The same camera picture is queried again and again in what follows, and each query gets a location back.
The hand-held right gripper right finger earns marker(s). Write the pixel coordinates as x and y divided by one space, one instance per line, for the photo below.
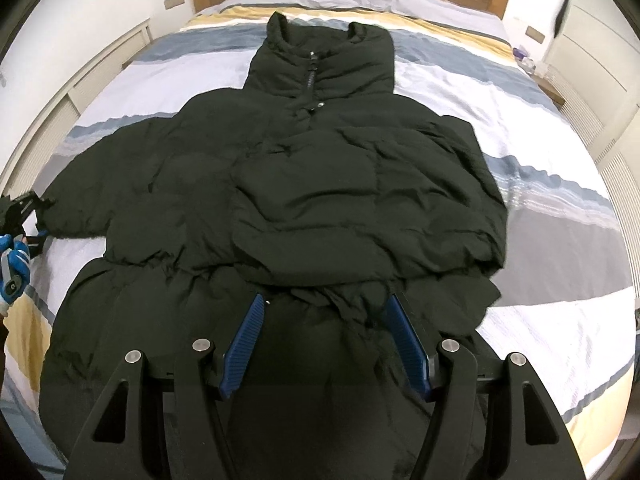
407 342

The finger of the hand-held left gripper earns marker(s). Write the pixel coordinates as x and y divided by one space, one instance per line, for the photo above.
22 210

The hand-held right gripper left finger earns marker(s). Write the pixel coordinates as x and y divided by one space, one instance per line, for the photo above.
245 342

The dark green puffer jacket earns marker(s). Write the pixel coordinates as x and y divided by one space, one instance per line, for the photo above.
310 185

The striped duvet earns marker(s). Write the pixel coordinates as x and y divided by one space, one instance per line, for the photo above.
550 185

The wooden nightstand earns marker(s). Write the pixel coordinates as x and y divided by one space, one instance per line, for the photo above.
542 80

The purple box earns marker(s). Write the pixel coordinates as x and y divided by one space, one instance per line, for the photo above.
520 53

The white wardrobe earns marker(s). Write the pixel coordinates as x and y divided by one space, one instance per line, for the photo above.
595 60

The wall socket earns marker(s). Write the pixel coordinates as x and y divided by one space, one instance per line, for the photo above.
175 1
536 35

